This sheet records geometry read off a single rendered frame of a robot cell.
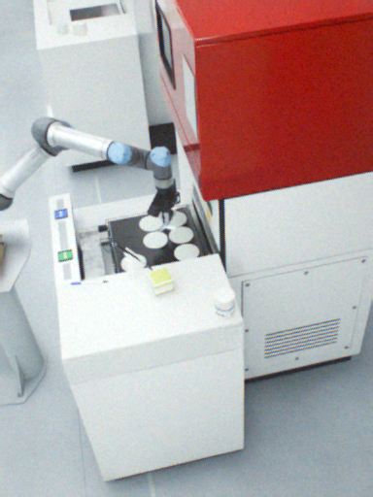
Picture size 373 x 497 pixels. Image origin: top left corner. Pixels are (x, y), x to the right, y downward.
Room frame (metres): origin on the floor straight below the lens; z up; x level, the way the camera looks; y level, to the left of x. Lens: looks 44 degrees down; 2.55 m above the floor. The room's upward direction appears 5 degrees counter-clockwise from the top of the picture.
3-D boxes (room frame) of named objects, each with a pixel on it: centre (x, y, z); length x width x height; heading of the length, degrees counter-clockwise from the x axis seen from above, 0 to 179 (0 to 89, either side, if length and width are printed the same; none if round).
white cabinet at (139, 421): (1.71, 0.21, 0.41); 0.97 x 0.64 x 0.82; 9
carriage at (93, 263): (1.75, 0.38, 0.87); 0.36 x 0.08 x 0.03; 9
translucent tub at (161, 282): (1.47, 0.10, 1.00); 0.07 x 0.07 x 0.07; 18
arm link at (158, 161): (1.89, 0.07, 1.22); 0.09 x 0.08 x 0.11; 60
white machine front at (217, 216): (2.03, -0.07, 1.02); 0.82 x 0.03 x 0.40; 9
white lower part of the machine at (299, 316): (2.09, -0.41, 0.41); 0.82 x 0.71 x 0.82; 9
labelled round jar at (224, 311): (1.34, -0.11, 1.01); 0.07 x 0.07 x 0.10
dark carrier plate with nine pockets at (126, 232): (1.81, 0.12, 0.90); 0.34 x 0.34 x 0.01; 9
